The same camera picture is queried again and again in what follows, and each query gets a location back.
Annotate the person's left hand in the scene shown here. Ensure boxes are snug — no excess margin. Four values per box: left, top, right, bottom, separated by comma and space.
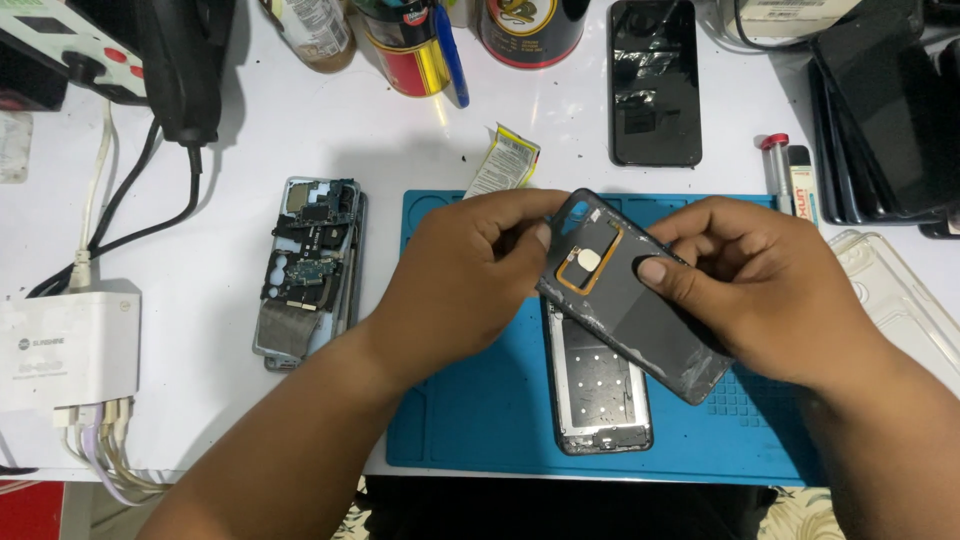
365, 188, 572, 376

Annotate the person's right hand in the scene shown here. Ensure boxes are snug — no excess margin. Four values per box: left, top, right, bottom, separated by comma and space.
636, 196, 886, 391

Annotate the dark grey phone back cover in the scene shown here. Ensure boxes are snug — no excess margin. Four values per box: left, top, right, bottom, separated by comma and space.
535, 188, 736, 407

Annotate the white orange flux syringe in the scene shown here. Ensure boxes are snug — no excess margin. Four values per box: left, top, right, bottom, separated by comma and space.
787, 144, 820, 228

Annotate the red capped glue tube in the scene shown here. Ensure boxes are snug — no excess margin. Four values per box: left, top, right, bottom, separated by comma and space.
759, 132, 795, 217

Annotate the crumpled yellow white battery wrapper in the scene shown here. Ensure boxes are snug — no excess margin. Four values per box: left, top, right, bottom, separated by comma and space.
462, 123, 542, 201

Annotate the disassembled phone with circuit boards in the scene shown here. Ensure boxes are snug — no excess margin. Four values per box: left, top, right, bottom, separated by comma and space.
252, 176, 369, 373

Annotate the clear plastic phone case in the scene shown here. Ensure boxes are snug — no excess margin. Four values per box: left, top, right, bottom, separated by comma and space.
827, 230, 960, 399

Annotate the blue silicone repair mat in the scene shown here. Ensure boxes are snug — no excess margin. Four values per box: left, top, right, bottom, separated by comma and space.
385, 189, 826, 487

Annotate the opened phone chassis with screen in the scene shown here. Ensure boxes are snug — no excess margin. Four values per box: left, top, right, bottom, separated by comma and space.
543, 297, 654, 456

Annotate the stack of black phones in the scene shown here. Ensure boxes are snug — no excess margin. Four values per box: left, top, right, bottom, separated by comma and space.
806, 0, 960, 241

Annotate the red yellow metal can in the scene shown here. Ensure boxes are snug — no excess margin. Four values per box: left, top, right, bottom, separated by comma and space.
352, 0, 453, 99

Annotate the black smartphone with cracked film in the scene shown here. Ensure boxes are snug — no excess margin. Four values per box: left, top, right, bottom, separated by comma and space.
607, 0, 704, 168

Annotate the black red round tin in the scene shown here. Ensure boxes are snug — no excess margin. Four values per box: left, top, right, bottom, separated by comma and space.
475, 0, 592, 71

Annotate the brown glass bottle with label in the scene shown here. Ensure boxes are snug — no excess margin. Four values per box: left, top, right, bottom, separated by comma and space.
258, 0, 358, 75

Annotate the white multi-port charger box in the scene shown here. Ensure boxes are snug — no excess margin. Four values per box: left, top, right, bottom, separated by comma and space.
0, 279, 143, 414

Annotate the white soldering station with red knobs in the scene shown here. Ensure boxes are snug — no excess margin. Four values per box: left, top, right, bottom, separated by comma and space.
0, 0, 151, 112

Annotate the clear plastic packet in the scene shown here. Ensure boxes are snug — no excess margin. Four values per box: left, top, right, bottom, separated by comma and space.
0, 111, 35, 185

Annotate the blue handled tool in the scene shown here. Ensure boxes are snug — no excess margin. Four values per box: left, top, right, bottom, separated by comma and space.
433, 0, 471, 109

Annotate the black power adapter with cable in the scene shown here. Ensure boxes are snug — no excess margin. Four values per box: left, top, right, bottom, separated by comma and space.
26, 0, 237, 300

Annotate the white usb cable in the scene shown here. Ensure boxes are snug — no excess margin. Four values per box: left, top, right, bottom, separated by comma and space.
67, 97, 115, 294

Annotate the bundle of charger cables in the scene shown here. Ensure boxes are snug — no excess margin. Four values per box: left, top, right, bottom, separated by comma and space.
52, 397, 174, 507

